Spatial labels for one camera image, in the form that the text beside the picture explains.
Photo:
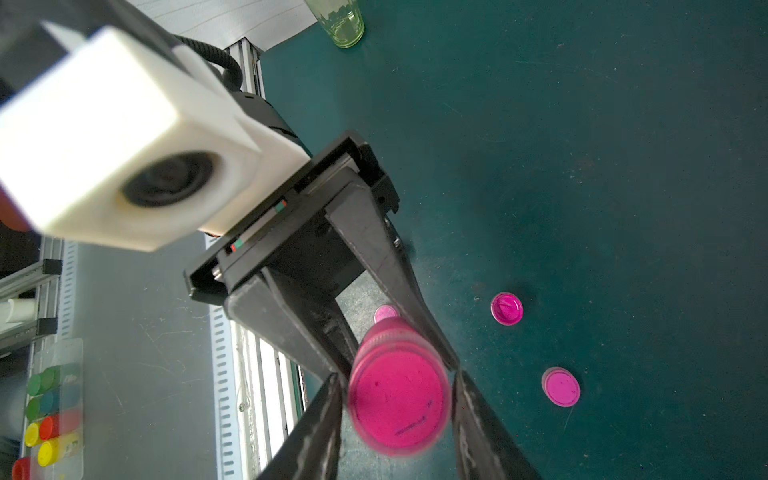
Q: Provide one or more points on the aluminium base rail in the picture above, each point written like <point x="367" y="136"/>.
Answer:
<point x="270" y="399"/>

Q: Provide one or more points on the white slotted cable duct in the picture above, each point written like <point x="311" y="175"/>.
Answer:
<point x="228" y="456"/>

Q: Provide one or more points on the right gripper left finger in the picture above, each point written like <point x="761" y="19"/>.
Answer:
<point x="312" y="449"/>

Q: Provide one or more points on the magenta lid back right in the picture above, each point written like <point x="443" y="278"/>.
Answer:
<point x="561" y="387"/>

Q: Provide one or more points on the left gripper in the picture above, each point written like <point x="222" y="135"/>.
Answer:
<point x="291" y="233"/>

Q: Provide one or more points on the magenta lid front middle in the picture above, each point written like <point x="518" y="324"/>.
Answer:
<point x="385" y="312"/>

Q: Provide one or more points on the green plastic cup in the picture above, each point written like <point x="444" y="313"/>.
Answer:
<point x="341" y="19"/>

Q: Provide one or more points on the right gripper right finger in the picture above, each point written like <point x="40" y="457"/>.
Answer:
<point x="484" y="448"/>

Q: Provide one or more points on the paint jar colour set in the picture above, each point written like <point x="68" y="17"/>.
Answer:
<point x="52" y="445"/>

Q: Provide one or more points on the magenta paint jar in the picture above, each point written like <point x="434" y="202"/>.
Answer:
<point x="399" y="398"/>
<point x="507" y="309"/>

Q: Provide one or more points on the magenta lid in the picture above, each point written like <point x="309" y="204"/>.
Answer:
<point x="385" y="312"/>
<point x="561" y="387"/>

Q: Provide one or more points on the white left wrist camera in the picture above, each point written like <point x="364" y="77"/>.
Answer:
<point x="118" y="146"/>

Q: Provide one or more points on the magenta paint jar back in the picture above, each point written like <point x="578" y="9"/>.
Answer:
<point x="507" y="309"/>

